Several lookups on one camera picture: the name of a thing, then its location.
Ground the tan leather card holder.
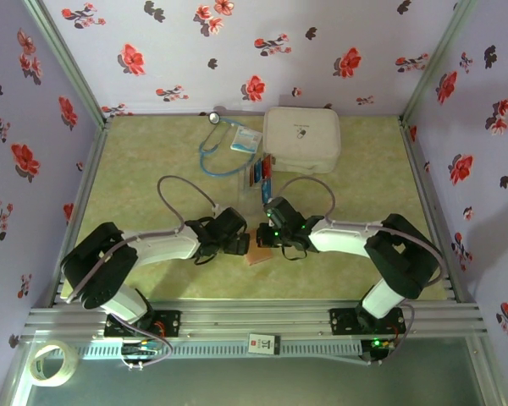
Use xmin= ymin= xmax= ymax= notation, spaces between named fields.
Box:
xmin=244 ymin=244 xmax=275 ymax=266

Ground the clear acrylic card stand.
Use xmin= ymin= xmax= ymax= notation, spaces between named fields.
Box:
xmin=236 ymin=152 xmax=276 ymax=204

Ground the white blue gauze packet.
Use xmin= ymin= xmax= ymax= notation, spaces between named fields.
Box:
xmin=229 ymin=128 xmax=263 ymax=154

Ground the white first aid pouch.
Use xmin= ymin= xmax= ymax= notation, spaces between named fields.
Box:
xmin=262 ymin=107 xmax=343 ymax=173

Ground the red white label tag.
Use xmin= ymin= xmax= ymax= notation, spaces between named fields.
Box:
xmin=247 ymin=333 xmax=279 ymax=355

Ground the blue stethoscope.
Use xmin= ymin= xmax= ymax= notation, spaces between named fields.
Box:
xmin=198 ymin=111 xmax=257 ymax=177

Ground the clear tape roll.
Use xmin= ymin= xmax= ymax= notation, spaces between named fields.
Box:
xmin=28 ymin=339 xmax=80 ymax=388

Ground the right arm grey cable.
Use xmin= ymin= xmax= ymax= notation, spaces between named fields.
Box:
xmin=270 ymin=175 xmax=446 ymax=367

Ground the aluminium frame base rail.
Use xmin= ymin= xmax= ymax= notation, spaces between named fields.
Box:
xmin=19 ymin=299 xmax=490 ymax=343

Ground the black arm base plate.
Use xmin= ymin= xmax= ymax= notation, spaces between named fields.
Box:
xmin=329 ymin=307 xmax=407 ymax=336
xmin=103 ymin=310 xmax=182 ymax=338

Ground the slotted grey cable duct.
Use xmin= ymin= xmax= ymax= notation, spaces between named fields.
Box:
xmin=74 ymin=339 xmax=364 ymax=361

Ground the aluminium frame side rail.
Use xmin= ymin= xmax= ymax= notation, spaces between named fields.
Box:
xmin=50 ymin=120 xmax=109 ymax=308
xmin=399 ymin=117 xmax=467 ymax=304

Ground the aluminium frame post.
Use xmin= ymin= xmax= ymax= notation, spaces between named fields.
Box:
xmin=21 ymin=0 xmax=108 ymax=126
xmin=400 ymin=0 xmax=480 ymax=122

